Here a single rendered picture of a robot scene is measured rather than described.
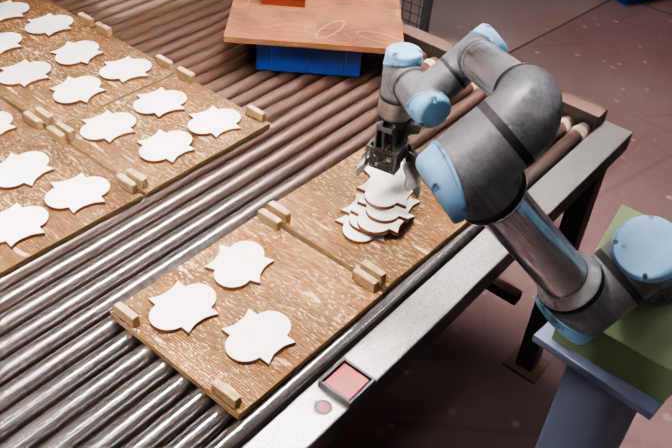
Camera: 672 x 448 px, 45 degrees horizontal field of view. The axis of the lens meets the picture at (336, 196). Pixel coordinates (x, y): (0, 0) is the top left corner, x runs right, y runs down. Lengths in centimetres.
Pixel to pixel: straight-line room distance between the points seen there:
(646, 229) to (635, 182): 240
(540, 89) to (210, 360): 76
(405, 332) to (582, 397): 44
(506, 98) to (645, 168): 284
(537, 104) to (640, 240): 39
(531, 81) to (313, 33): 121
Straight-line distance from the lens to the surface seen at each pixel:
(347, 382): 151
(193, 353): 154
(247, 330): 155
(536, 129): 116
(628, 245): 146
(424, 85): 154
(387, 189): 183
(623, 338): 167
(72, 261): 177
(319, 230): 178
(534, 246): 130
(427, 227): 183
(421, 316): 166
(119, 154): 201
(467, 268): 178
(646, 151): 410
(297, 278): 167
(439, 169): 115
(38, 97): 226
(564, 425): 194
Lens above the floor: 210
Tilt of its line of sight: 38 degrees down
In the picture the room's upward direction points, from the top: 5 degrees clockwise
